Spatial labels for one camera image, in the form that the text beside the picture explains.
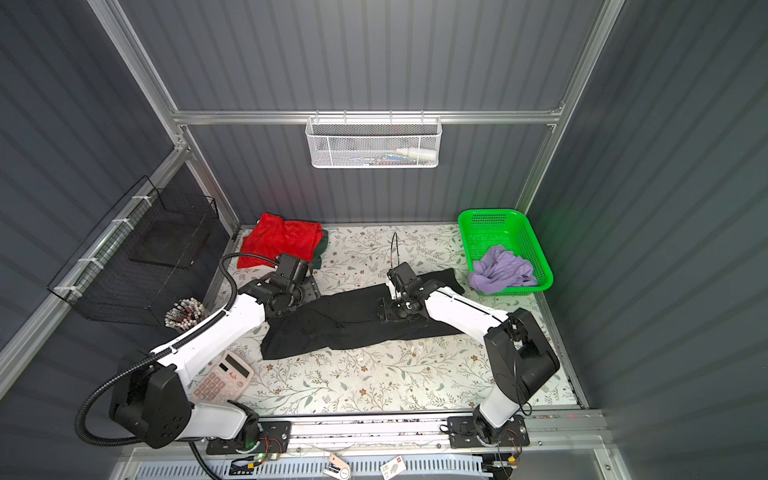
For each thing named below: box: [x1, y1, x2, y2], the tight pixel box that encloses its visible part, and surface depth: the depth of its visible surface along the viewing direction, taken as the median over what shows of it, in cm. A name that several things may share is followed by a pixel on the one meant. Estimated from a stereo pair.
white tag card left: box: [322, 453, 351, 480], surface depth 69 cm
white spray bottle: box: [394, 147, 437, 161], surface depth 93 cm
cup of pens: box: [164, 297, 209, 331], surface depth 79 cm
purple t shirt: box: [468, 244, 538, 295], surface depth 98 cm
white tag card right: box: [380, 455, 406, 480], surface depth 70 cm
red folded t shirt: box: [238, 212, 324, 269], surface depth 111 cm
